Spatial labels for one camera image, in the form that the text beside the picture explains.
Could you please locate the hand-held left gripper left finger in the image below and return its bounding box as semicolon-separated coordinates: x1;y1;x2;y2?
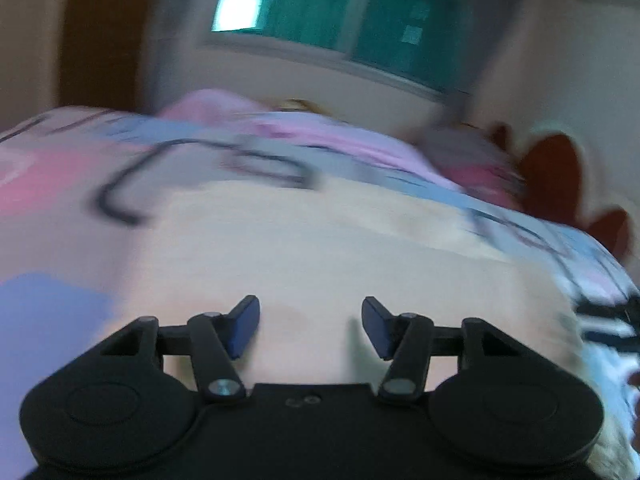
100;295;261;404

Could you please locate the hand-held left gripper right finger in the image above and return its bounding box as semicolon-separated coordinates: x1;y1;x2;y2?
362;296;524;404

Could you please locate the white quilted duvet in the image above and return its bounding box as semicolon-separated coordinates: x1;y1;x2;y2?
112;182;593;393

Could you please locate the grey and pink clothes pile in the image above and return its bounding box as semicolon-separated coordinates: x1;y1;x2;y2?
422;125;526;207

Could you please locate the pink pillow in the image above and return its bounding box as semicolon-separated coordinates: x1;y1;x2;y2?
159;88;453;192

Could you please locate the black white striped cloth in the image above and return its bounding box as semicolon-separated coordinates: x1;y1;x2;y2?
574;292;640;343

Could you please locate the pastel printed bed sheet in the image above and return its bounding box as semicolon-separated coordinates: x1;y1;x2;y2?
0;105;640;480

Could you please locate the red heart-shaped headboard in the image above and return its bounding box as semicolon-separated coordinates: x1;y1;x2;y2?
489;122;635;263

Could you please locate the teal glass window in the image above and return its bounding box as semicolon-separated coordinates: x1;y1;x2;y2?
200;0;483;103

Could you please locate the grey curtain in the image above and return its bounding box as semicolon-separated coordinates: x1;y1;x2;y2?
462;0;533;98

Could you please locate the brown wooden door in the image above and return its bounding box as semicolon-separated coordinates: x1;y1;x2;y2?
59;0;153;111

